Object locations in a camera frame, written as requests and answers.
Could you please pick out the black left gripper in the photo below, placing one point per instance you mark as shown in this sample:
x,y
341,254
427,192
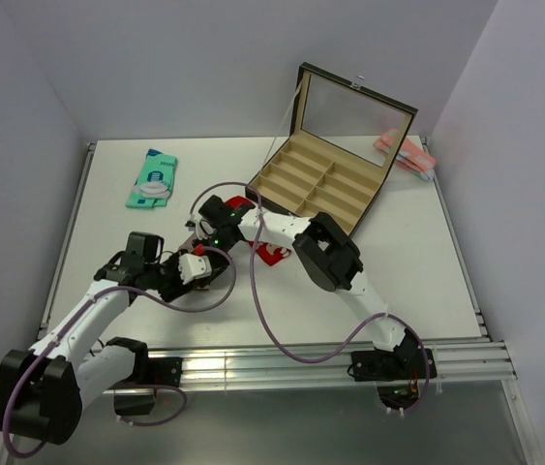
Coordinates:
x,y
177,289

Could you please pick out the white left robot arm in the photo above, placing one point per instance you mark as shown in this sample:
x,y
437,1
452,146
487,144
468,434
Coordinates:
x,y
44,389

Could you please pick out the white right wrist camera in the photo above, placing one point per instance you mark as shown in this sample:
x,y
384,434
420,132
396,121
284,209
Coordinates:
x,y
200,228

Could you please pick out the black compartment display box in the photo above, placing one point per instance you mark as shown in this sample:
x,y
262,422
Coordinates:
x,y
334,150

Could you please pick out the aluminium front rail frame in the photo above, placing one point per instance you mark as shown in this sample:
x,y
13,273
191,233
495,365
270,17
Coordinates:
x,y
415,256

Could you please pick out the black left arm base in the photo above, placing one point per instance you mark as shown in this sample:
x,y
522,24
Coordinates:
x,y
135,400

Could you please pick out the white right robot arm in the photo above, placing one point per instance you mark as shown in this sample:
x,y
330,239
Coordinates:
x,y
332,262

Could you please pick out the pink patterned sock pair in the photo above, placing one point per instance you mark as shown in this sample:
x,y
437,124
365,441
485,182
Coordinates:
x,y
410,156

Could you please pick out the red sock with white print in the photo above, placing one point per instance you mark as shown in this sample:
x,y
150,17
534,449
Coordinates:
x,y
271,254

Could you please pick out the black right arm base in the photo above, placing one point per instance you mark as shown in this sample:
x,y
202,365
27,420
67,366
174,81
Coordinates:
x,y
397,380

